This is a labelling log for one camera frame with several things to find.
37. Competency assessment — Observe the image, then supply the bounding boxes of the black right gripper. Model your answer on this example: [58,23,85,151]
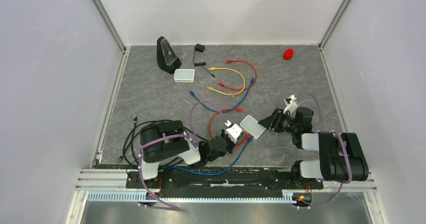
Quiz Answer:
[258,108,298,134]

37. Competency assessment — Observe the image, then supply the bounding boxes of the white network switch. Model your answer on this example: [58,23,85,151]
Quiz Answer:
[240,115,266,140]
[173,69,195,82]

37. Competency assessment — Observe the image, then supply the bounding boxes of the yellow ethernet cable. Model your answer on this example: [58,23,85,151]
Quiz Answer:
[206,67,247,97]

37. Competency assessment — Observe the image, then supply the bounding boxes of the red round cap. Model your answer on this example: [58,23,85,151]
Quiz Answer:
[282,48,294,61]

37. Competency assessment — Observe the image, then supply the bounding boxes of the short red ethernet cable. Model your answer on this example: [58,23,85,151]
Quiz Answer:
[217,59,258,91]

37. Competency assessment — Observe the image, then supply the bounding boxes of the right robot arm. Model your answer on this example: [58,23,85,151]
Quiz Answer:
[259,107,369,188]

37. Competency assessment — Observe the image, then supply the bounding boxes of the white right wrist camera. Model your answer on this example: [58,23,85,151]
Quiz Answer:
[284,94,298,115]

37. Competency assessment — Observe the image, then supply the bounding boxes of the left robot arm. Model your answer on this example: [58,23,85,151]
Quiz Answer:
[138,121,243,188]

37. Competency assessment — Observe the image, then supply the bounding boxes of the long red ethernet cable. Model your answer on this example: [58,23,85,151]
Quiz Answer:
[207,107,252,149]

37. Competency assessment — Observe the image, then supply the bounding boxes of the white slotted cable duct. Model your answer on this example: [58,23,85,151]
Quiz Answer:
[87,191,294,204]

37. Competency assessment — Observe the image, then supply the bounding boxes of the long blue ethernet cable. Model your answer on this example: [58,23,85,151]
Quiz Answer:
[166,136,254,177]

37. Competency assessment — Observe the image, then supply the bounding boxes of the black power adapter with cord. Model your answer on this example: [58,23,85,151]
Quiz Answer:
[192,44,216,78]

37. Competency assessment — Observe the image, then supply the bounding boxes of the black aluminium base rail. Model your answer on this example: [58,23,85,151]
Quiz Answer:
[145,166,324,198]

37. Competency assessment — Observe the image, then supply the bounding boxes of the black metronome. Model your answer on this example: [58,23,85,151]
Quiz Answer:
[156,36,182,74]

